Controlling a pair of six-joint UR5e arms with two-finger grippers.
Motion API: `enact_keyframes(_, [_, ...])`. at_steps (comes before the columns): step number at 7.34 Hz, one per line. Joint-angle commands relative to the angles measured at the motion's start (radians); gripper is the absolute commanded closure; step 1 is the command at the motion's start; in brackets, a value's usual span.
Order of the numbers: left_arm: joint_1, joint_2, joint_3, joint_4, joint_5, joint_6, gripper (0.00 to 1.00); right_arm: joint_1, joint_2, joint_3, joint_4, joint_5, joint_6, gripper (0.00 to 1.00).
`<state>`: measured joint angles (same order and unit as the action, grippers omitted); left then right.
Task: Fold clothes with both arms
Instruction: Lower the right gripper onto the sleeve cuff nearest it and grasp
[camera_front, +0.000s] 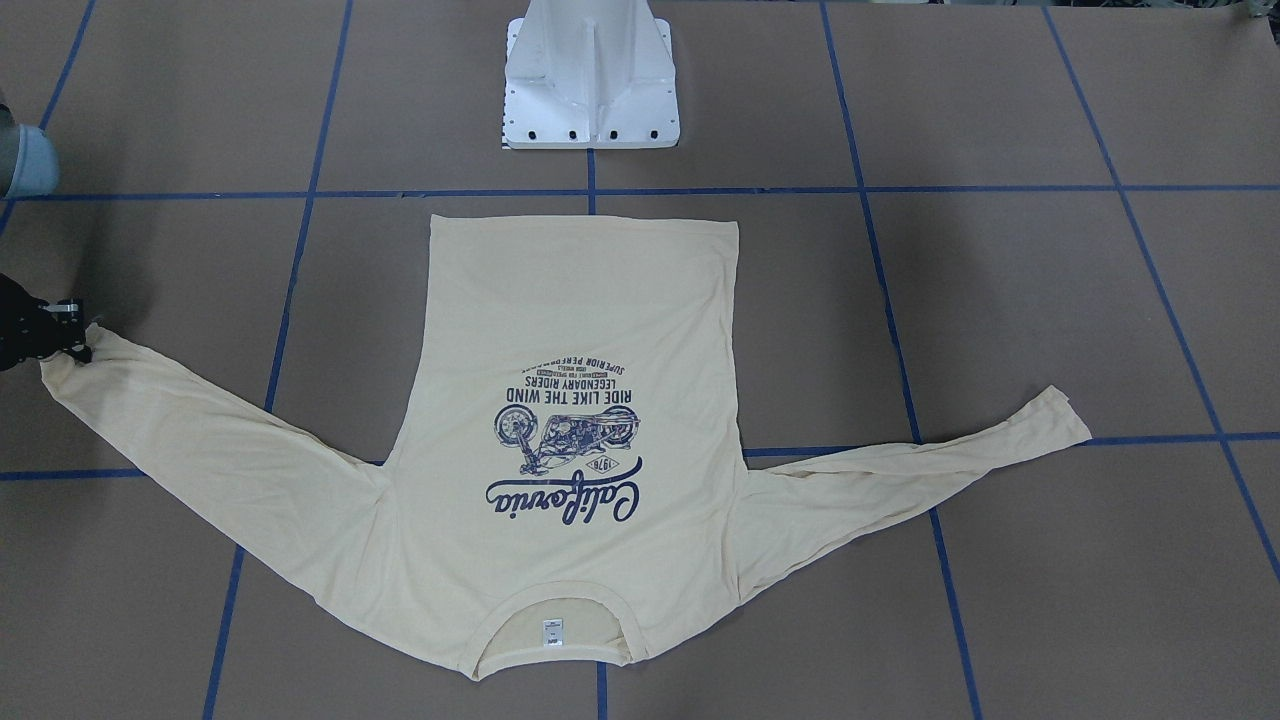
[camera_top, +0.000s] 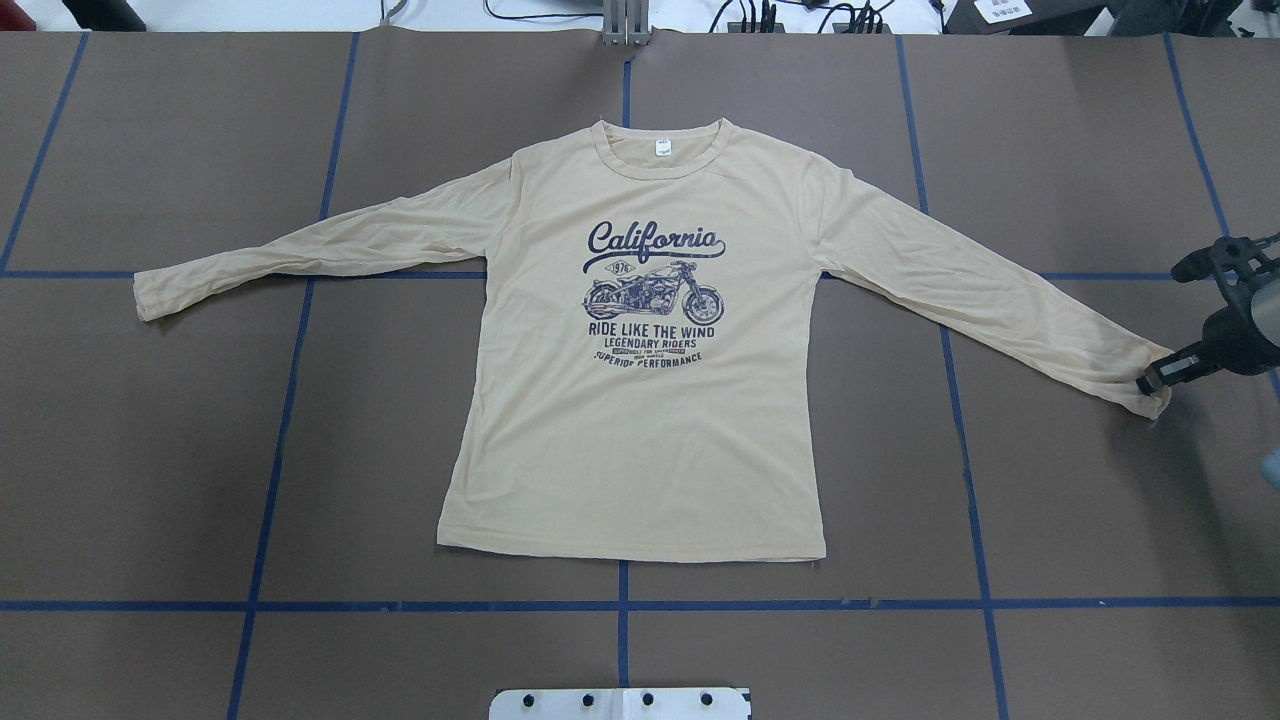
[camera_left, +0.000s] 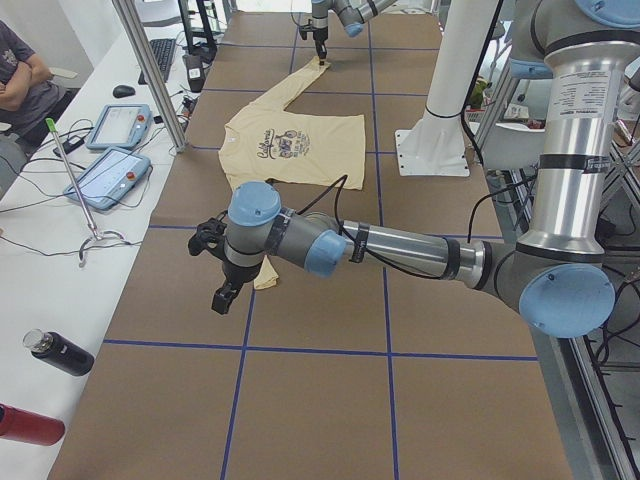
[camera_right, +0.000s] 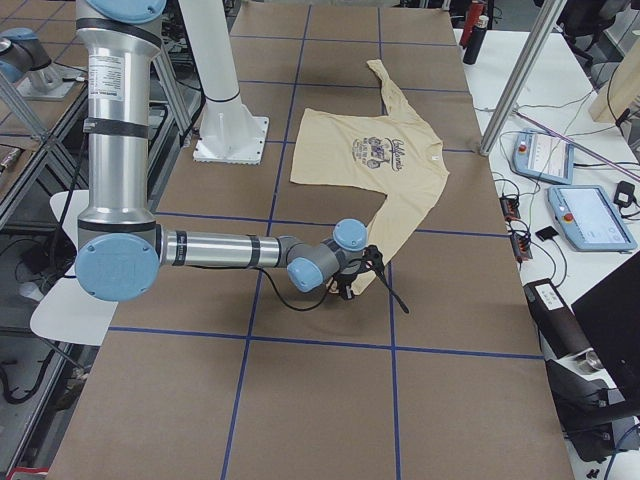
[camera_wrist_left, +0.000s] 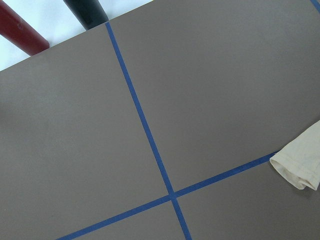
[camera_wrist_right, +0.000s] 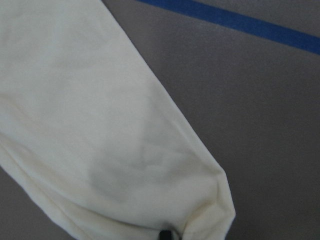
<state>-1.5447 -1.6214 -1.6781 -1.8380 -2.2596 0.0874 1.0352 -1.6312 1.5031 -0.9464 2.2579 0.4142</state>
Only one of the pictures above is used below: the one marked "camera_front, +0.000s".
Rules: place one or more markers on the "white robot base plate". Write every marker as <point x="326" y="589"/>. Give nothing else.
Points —
<point x="586" y="75"/>

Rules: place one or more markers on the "beige long-sleeve printed shirt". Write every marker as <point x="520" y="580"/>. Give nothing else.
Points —
<point x="568" y="481"/>

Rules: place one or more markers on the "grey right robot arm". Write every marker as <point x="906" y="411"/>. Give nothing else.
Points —
<point x="29" y="164"/>

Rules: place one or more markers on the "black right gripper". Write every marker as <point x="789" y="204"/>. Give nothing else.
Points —
<point x="20" y="325"/>

